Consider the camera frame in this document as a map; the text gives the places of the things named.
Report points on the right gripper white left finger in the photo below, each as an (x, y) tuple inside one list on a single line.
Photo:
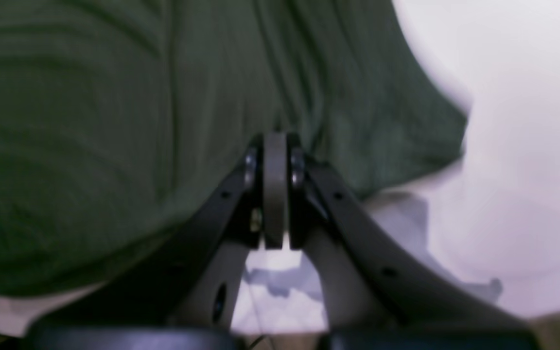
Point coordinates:
[(183, 296)]

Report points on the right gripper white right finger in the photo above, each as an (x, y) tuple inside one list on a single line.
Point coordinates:
[(376, 295)]

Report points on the dark green t-shirt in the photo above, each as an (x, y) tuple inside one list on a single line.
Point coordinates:
[(119, 117)]

